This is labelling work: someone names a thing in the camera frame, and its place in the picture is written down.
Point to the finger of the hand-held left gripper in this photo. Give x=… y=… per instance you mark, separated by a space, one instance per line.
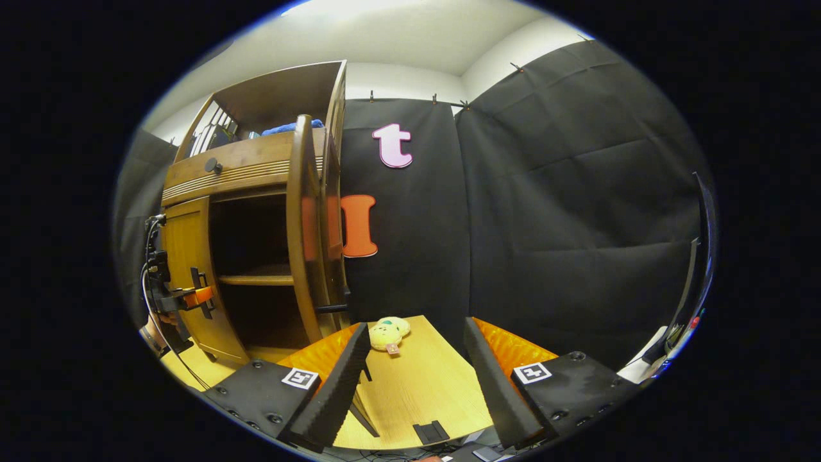
x=199 y=297
x=198 y=278

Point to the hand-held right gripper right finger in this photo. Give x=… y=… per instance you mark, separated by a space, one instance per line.
x=497 y=391

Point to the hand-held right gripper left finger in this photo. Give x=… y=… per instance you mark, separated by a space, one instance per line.
x=337 y=398

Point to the wooden cabinet door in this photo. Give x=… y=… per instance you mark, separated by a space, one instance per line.
x=298 y=224
x=186 y=250

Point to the wooden double-door shoe cabinet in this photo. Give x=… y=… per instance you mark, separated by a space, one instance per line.
x=256 y=157

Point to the wooden cabinet drawer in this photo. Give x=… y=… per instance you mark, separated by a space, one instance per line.
x=256 y=163

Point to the black table clamp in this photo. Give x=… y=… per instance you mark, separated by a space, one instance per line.
x=431 y=433

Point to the yellow plush toy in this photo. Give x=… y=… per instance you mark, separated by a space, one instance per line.
x=388 y=332

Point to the black round drawer knob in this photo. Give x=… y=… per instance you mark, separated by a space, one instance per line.
x=212 y=165

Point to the blue folded towel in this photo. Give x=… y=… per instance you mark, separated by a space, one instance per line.
x=288 y=127

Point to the black backdrop cloth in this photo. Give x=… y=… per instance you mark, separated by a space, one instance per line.
x=545 y=192

